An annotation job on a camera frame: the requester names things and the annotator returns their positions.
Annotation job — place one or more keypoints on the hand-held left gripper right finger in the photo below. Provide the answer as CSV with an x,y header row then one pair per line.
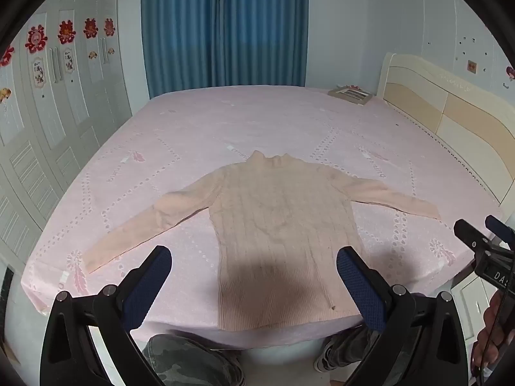
x,y
362,289

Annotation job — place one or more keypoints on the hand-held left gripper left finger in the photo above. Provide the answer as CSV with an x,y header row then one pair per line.
x,y
147,285

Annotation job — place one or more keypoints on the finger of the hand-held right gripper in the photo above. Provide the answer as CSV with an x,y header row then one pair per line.
x,y
466,231
499,227

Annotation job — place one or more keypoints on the pink knit sweater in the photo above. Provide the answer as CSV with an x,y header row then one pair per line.
x,y
273,229

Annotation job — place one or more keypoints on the person's right hand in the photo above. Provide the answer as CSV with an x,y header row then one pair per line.
x,y
493,327

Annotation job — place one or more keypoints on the white nightstand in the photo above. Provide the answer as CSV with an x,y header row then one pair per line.
x,y
468,305

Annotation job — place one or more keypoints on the person's camouflage pants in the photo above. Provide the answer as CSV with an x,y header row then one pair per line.
x,y
185,358

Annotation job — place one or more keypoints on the person's shoe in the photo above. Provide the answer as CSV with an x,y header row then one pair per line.
x,y
320,364

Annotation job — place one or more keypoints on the cream wooden headboard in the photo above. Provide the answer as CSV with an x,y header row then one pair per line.
x,y
442,104

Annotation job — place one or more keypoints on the bed with pink sheet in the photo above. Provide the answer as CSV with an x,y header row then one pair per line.
x,y
241,128

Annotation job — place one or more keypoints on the white wardrobe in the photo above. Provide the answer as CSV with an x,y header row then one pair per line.
x,y
80,108

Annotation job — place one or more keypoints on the oval painted door panel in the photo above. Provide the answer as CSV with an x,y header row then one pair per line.
x,y
38,71
68,59

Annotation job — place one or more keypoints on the red flower door decoration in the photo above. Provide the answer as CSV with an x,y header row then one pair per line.
x,y
6,56
66,31
108,27
91,28
35,39

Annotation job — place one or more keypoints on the blue curtain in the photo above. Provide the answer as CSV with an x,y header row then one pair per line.
x,y
221,28

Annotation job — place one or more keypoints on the red wall sticker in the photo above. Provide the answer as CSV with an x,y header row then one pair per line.
x,y
510,72

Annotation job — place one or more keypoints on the orange wall socket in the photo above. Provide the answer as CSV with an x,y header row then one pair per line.
x,y
471,66

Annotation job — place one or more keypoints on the flat picture frame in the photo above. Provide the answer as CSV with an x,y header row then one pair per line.
x,y
350,95

